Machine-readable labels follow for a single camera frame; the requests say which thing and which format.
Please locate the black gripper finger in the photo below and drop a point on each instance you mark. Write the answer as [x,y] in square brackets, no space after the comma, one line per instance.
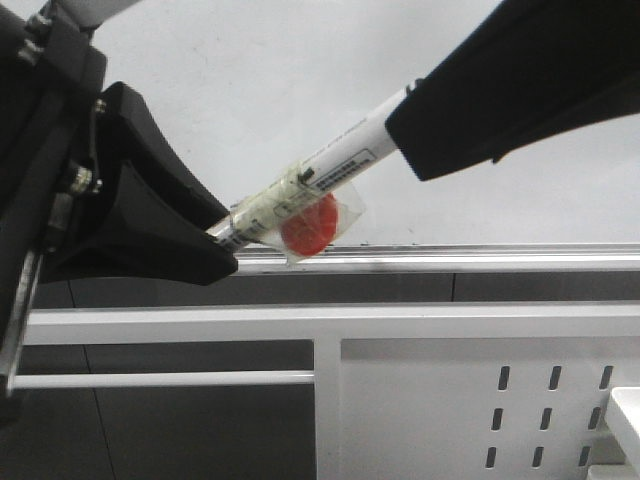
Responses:
[529,71]

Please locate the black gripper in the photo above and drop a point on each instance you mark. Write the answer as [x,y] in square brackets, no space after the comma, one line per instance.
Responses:
[151,224]

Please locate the white whiteboard marker pen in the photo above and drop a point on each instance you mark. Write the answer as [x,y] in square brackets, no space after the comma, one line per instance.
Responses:
[306,183]

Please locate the red round magnet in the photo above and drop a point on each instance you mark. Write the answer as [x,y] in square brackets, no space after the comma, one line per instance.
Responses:
[311,231]

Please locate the large white whiteboard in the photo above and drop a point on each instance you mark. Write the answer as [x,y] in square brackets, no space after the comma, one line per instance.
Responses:
[243,89]

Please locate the white metal pegboard rack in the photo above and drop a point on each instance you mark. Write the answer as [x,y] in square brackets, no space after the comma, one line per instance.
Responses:
[415,391]

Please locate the white plastic bin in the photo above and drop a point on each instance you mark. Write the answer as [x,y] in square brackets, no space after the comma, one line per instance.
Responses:
[622,418]

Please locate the aluminium whiteboard tray rail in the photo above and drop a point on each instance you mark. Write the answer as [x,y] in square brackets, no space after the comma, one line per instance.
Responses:
[401,259]

